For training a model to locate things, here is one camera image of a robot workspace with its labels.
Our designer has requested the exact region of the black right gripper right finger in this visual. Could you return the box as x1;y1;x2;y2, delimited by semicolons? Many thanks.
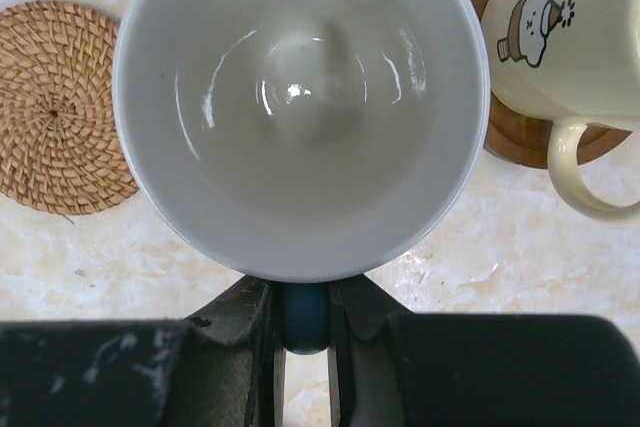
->
329;276;639;426

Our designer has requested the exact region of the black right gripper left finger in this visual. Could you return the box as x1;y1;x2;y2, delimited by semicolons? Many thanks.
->
1;278;270;426

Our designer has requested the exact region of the brown wooden coaster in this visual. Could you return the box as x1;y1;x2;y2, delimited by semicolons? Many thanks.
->
472;0;631;170

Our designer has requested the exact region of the woven rattan coaster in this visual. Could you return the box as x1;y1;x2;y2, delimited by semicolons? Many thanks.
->
1;1;138;216

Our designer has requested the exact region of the light blue mug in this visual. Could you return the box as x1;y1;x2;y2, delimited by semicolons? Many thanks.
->
111;0;492;356

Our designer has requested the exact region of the cream yellow mug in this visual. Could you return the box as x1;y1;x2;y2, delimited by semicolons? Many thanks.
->
481;0;639;224

